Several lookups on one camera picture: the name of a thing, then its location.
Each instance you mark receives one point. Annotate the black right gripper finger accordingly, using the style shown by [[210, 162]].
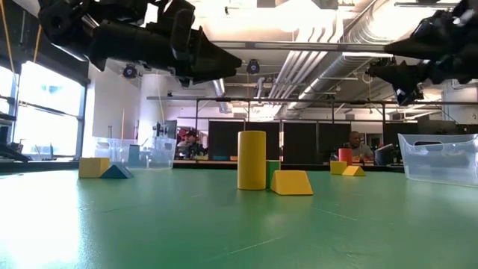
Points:
[[422, 46], [407, 76]]

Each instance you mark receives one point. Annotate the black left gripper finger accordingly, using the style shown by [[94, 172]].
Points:
[[216, 56], [201, 77]]

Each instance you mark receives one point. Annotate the tall yellow cylinder block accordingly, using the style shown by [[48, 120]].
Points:
[[252, 160]]

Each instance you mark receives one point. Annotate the red cylinder block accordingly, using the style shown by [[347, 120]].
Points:
[[345, 154]]

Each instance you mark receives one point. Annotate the small yellow wedge block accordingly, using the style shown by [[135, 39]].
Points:
[[354, 172]]

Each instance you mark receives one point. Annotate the small yellow cube block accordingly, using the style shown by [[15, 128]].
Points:
[[337, 168]]

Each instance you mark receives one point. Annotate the blue triangular prism block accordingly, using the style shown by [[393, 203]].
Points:
[[117, 173]]

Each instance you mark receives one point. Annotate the yellow trapezoid block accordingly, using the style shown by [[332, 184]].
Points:
[[291, 184]]

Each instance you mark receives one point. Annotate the black round ceiling fixture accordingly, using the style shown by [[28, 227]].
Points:
[[130, 71], [253, 67]]

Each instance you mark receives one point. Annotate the black desk monitor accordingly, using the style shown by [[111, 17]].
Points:
[[172, 129]]

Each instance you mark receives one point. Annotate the white round column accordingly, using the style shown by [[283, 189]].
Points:
[[151, 112]]

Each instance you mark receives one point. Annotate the black overhead metal rack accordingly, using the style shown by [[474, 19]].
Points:
[[261, 100]]

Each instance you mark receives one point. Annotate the black partition panel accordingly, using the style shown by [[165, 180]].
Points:
[[302, 142], [224, 138]]

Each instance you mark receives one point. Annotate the person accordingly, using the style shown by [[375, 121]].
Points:
[[360, 149], [188, 143]]

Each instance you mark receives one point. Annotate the black office chair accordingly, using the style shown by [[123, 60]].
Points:
[[384, 155]]

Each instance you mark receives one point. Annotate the clear plastic bin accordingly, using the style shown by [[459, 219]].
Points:
[[440, 168], [112, 157]]

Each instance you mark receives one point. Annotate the blue cylinder block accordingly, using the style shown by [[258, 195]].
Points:
[[134, 155]]

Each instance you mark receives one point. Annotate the large bright window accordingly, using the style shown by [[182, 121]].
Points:
[[48, 127]]

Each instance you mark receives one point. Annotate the green table mat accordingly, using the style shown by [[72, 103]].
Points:
[[186, 231]]

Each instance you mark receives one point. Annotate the large silver ceiling duct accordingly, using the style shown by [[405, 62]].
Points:
[[336, 71]]

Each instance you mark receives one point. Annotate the black angled bracket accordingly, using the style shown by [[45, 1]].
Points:
[[11, 153]]

